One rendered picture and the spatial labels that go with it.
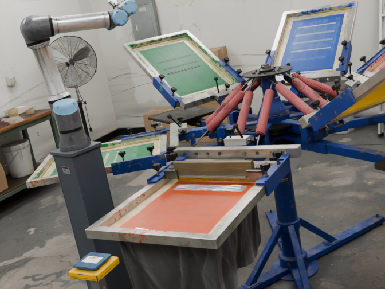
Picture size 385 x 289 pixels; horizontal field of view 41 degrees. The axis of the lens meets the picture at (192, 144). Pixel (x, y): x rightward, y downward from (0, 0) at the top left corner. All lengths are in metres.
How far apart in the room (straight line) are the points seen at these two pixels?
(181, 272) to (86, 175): 0.75
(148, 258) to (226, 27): 4.95
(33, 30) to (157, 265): 1.19
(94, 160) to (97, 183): 0.12
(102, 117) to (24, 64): 1.58
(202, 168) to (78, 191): 0.61
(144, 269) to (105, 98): 5.79
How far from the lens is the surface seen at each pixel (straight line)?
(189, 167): 2.43
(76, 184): 2.53
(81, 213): 2.60
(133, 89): 7.65
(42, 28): 2.48
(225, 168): 2.34
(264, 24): 6.56
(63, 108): 2.49
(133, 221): 2.17
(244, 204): 2.03
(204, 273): 2.02
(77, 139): 2.51
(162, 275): 2.13
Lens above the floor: 1.78
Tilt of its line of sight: 15 degrees down
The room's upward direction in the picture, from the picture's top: 11 degrees counter-clockwise
